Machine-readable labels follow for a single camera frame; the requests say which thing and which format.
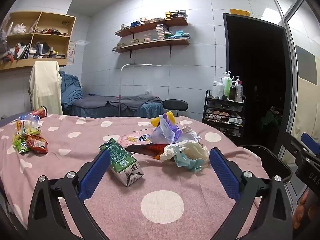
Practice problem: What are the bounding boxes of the black round stool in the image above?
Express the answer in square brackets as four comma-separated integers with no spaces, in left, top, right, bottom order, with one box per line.
[162,99,188,117]

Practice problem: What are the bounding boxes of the pink polka dot blanket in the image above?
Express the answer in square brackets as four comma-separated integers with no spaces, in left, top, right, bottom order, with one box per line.
[0,114,270,240]

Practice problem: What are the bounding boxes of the grey blanket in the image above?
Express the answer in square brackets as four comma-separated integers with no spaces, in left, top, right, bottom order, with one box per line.
[72,94,163,112]

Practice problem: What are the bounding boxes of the black mesh cart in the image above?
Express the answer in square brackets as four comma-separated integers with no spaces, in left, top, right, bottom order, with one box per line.
[202,89,247,138]

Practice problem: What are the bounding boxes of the clear pump bottle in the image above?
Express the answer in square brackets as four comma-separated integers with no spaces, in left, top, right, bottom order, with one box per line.
[235,76,243,102]

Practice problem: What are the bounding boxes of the pink snack packet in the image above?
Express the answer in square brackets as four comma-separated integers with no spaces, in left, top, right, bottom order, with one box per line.
[117,134,153,148]

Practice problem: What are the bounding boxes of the blue face mask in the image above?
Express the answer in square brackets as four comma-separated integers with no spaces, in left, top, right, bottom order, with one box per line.
[174,146,204,173]

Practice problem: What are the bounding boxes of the yellow textured wrapper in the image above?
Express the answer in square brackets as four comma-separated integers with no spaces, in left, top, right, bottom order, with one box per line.
[151,111,175,128]

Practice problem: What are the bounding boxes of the yellow wall sign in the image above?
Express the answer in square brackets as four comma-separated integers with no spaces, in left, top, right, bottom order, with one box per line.
[230,9,250,17]

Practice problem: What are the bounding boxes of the row of small boxes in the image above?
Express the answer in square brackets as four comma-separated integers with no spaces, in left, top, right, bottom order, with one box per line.
[120,9,188,29]

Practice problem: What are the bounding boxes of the wall shelves with boxes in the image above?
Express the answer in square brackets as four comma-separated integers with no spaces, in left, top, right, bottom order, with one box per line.
[113,24,191,50]

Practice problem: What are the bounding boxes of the dark brown bottle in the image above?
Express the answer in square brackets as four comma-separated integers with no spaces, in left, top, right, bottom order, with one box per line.
[229,76,237,101]

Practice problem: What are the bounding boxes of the white arched floor lamp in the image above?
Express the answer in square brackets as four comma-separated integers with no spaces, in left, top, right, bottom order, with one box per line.
[117,63,163,113]

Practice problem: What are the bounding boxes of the crumpled silver wrapper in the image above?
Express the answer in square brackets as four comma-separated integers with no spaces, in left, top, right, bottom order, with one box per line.
[184,126,202,140]

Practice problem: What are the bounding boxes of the dark brown trash bin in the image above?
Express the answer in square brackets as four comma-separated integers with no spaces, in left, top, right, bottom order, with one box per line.
[237,144,293,188]

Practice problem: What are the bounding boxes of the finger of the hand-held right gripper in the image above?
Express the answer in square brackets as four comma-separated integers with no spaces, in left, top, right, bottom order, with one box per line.
[301,132,320,155]
[282,131,312,161]

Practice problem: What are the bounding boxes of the wall poster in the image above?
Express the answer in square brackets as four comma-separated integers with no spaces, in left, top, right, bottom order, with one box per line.
[67,41,76,64]

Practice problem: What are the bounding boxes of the green milk carton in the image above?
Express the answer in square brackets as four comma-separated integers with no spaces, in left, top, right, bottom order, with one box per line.
[99,138,145,187]

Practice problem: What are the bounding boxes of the red snack packet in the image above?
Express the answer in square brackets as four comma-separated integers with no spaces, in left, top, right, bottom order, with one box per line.
[26,135,48,154]

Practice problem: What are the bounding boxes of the blue massage bed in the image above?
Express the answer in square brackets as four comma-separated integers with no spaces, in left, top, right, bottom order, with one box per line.
[62,94,164,119]

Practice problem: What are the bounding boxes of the green potted plant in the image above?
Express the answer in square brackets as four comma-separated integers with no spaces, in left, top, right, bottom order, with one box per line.
[261,106,283,130]

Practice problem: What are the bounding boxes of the pale green snack packet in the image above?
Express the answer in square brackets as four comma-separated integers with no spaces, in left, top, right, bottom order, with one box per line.
[20,126,42,135]

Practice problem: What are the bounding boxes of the white pump bottle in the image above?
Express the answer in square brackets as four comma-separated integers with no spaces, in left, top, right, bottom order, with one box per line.
[217,76,225,99]

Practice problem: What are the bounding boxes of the orange snack packet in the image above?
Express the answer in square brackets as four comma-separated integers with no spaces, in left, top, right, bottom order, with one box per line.
[147,142,168,160]

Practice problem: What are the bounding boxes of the glass sliding door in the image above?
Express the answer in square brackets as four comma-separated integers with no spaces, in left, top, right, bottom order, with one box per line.
[270,0,320,205]

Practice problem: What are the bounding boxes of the purple plastic packet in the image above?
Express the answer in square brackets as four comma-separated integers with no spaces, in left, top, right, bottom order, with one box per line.
[152,114,182,145]

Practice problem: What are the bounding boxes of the green pump bottle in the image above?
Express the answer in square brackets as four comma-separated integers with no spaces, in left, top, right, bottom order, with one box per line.
[222,72,233,100]

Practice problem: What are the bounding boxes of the pile of blue sheets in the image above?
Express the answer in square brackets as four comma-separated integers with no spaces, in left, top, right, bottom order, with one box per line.
[59,71,84,108]

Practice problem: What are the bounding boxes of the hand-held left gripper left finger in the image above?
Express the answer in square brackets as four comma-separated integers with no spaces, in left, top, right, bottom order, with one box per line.
[27,149,112,240]

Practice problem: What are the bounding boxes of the crumpled white tissue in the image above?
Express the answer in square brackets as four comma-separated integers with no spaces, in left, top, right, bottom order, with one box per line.
[159,140,209,164]

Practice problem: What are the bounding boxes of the person's right hand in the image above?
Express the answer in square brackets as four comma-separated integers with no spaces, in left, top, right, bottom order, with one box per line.
[292,189,313,231]

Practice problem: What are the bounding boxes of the white paper bowl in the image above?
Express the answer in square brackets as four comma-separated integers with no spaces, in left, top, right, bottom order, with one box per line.
[175,132,198,144]

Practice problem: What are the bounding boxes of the wooden wall cabinet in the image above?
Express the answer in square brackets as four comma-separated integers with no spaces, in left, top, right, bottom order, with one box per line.
[0,11,77,71]

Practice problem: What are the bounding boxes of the wooden wall shelf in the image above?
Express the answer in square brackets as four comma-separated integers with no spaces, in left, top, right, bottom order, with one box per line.
[114,17,189,37]
[112,38,190,58]

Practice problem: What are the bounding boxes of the cream towel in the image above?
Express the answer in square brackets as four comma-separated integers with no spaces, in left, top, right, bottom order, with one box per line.
[29,61,63,115]

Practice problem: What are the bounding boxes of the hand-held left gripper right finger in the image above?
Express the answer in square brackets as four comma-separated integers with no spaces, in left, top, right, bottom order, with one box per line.
[209,147,293,240]

